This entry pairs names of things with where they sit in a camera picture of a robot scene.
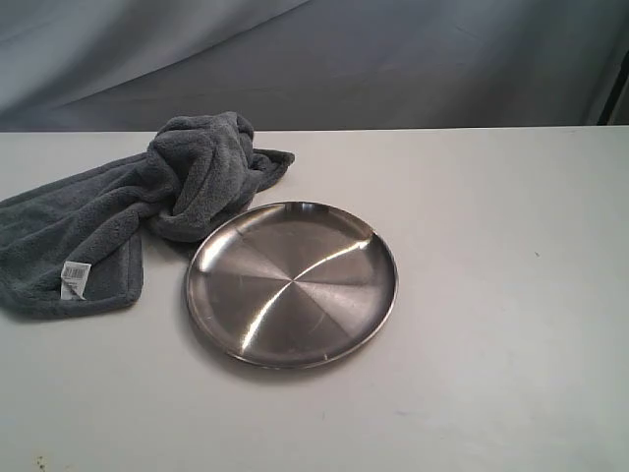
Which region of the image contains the grey fleece towel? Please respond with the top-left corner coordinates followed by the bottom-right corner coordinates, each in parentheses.
top-left (1, 112), bottom-right (294, 320)

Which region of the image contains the round stainless steel plate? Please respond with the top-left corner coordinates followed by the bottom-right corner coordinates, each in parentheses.
top-left (184, 202), bottom-right (399, 370)

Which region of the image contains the grey backdrop cloth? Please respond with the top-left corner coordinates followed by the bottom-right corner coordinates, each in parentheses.
top-left (1, 1), bottom-right (628, 131)

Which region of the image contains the black backdrop stand pole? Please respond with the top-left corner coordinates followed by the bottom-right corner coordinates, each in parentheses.
top-left (597, 29), bottom-right (628, 126)

